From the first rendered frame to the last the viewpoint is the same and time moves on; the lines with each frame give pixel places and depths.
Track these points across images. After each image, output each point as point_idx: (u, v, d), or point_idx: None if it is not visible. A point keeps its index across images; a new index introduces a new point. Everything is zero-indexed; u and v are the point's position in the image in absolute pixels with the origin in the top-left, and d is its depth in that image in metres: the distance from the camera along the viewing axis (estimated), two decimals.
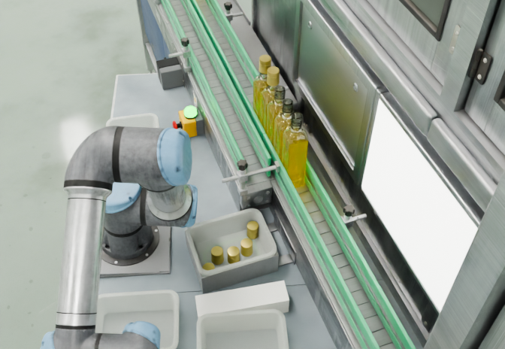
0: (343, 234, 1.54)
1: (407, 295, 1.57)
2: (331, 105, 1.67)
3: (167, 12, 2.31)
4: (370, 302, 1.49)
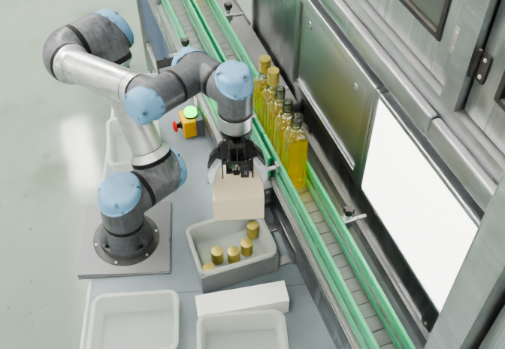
0: (343, 234, 1.54)
1: (407, 295, 1.57)
2: (331, 105, 1.67)
3: (167, 12, 2.31)
4: (370, 302, 1.49)
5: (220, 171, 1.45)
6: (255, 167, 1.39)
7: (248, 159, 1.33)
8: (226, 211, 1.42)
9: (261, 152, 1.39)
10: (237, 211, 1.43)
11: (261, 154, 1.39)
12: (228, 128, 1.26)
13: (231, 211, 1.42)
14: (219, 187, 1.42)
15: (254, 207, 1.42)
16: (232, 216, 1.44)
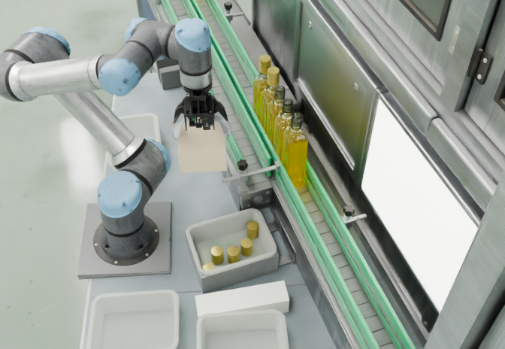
0: (343, 234, 1.54)
1: (407, 295, 1.57)
2: (331, 105, 1.67)
3: (167, 12, 2.31)
4: (370, 302, 1.49)
5: (186, 126, 1.56)
6: (216, 121, 1.50)
7: (209, 112, 1.44)
8: (191, 163, 1.53)
9: (222, 107, 1.50)
10: (201, 164, 1.53)
11: (222, 110, 1.50)
12: (188, 80, 1.37)
13: (195, 163, 1.53)
14: (185, 141, 1.52)
15: (216, 159, 1.52)
16: (197, 168, 1.54)
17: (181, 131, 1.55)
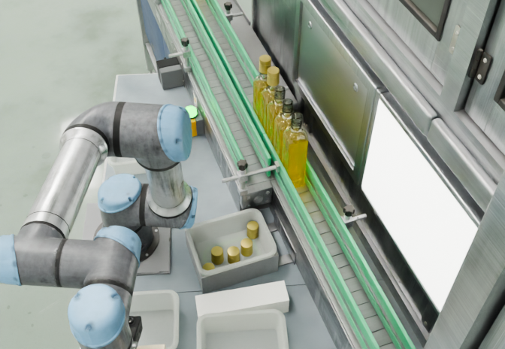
0: (343, 234, 1.54)
1: (407, 295, 1.57)
2: (331, 105, 1.67)
3: (167, 12, 2.31)
4: (370, 302, 1.49)
5: None
6: None
7: None
8: None
9: None
10: None
11: None
12: None
13: None
14: None
15: None
16: None
17: None
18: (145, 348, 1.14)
